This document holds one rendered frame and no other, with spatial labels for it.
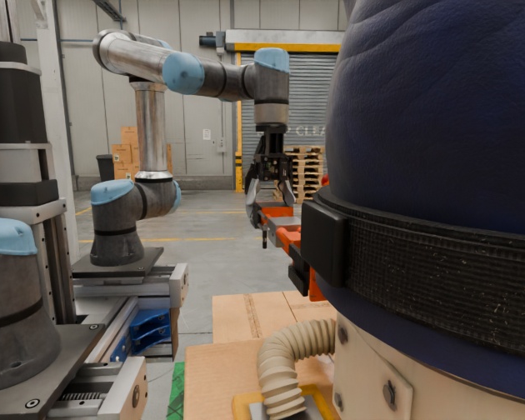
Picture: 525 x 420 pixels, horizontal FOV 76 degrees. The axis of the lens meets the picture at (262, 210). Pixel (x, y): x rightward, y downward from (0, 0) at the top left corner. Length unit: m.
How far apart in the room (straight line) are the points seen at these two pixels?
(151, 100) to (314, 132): 9.36
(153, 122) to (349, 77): 0.95
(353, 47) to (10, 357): 0.60
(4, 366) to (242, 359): 0.34
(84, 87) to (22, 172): 10.38
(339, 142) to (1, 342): 0.56
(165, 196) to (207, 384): 0.73
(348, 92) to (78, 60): 11.21
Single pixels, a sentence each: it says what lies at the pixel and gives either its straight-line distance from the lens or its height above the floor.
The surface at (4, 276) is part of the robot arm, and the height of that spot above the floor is 1.20.
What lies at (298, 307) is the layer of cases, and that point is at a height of 0.54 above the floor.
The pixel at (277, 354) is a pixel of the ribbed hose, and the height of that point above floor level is 1.16.
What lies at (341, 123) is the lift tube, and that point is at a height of 1.39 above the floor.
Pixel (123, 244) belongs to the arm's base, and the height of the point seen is 1.09.
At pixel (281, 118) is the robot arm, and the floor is 1.43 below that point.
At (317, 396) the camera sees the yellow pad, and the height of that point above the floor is 1.10.
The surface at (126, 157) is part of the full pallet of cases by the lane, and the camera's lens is 7.90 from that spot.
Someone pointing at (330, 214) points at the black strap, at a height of 1.35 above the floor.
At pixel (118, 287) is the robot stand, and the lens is 1.08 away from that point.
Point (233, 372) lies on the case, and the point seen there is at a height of 1.09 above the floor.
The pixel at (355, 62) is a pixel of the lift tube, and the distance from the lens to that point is 0.17.
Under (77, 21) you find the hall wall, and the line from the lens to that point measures 11.56.
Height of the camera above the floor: 1.38
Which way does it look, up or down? 11 degrees down
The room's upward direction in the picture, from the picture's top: straight up
